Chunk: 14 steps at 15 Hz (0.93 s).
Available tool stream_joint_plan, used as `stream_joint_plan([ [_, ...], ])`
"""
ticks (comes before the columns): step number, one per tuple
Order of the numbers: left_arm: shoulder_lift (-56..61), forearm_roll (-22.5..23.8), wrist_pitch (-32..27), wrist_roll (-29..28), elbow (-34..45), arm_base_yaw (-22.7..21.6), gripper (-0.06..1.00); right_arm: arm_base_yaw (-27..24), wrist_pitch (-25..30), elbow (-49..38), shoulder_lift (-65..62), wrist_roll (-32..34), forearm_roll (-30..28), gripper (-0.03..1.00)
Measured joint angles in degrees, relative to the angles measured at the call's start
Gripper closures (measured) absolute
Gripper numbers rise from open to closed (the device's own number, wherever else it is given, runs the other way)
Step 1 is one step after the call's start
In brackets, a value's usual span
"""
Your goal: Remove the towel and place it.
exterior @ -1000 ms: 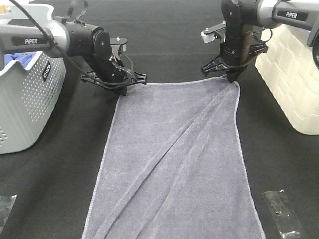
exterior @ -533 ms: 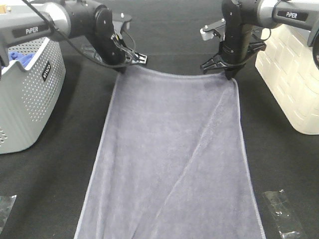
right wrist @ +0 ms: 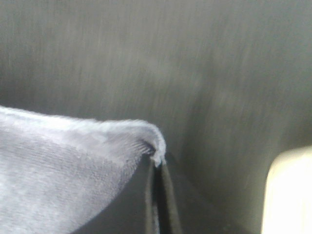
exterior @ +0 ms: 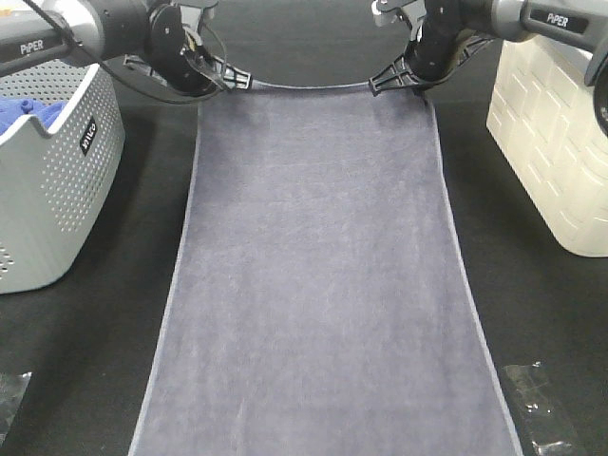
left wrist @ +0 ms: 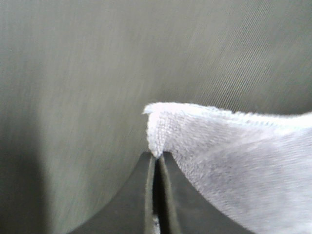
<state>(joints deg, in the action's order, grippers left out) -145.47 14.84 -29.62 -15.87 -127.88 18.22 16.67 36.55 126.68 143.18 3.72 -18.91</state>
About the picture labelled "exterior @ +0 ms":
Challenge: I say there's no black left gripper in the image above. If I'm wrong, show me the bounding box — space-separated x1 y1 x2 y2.
124 1 251 98

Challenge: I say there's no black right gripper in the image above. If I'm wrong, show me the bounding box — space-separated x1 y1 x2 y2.
368 1 494 107

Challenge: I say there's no grey towel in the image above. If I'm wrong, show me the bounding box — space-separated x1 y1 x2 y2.
129 85 522 455

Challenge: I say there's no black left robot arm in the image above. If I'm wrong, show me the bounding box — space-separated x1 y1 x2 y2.
1 1 252 103

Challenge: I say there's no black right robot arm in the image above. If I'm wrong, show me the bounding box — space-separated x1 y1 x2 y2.
369 1 607 133

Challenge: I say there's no blue towel in basket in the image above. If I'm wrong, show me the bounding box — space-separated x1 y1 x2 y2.
1 96 67 141

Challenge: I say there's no cream plastic storage box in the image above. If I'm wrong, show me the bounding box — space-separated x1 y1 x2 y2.
486 37 607 257

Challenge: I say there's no grey perforated laundry basket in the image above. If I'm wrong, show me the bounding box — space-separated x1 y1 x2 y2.
1 61 125 294

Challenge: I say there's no right clear tape strip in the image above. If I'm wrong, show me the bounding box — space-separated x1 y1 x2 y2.
503 362 587 455

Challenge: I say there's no clear tape strip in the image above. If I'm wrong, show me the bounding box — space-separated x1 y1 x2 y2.
503 362 587 455
0 371 32 444

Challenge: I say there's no left clear tape strip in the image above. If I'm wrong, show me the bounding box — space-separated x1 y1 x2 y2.
0 371 32 444

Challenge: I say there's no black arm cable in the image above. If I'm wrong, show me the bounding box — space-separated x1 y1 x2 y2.
21 0 234 105

